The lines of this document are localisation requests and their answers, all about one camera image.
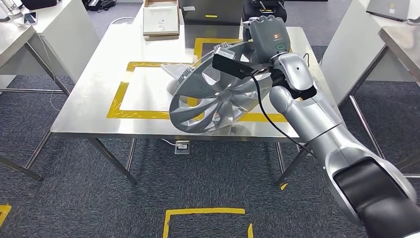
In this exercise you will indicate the grey flat case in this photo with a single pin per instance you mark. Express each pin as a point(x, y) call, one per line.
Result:
point(390, 8)

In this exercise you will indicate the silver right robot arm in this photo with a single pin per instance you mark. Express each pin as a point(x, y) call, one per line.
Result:
point(311, 115)

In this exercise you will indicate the white table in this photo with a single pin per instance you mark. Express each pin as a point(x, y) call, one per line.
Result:
point(72, 39)
point(354, 49)

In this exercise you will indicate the yellow floor tape square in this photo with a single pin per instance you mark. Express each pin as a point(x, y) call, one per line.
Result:
point(203, 211)

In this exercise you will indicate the silver wheel cover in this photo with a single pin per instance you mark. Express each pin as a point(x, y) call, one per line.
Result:
point(203, 108)

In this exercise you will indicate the grey floor outlet box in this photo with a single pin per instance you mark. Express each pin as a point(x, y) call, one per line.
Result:
point(182, 148)

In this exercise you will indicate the steel workbench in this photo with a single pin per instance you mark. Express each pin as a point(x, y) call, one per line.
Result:
point(98, 108)

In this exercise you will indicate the white ribbed round object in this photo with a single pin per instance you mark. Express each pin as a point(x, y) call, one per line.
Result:
point(121, 21)

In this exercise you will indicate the black bag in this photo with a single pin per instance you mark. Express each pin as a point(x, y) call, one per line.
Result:
point(262, 8)

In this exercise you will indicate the steel table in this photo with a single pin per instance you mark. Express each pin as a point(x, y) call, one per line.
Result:
point(403, 46)
point(13, 42)

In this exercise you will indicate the black case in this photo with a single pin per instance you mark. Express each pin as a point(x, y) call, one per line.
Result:
point(39, 4)

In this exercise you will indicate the grey metal box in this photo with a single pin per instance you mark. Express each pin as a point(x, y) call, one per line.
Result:
point(210, 8)

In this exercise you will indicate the cardboard box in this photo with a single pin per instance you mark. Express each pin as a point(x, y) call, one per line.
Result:
point(160, 19)

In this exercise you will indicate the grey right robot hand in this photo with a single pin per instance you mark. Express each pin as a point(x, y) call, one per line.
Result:
point(269, 39)

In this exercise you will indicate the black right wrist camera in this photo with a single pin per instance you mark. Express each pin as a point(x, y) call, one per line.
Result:
point(229, 67)

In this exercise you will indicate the smartphone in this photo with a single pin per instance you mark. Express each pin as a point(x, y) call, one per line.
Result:
point(30, 18)

